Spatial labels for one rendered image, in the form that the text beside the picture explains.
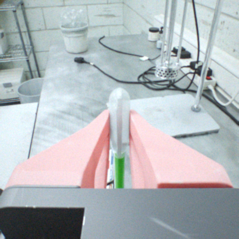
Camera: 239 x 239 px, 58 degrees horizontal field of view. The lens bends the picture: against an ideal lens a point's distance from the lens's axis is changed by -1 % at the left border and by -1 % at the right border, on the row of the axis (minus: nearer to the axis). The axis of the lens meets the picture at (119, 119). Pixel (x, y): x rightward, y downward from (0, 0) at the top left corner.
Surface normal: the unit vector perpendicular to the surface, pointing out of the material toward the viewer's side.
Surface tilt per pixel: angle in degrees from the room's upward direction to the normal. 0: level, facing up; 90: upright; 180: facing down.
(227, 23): 90
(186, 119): 0
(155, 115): 0
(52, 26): 90
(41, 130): 0
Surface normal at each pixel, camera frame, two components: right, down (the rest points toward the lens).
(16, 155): -0.01, -0.80
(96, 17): 0.19, 0.59
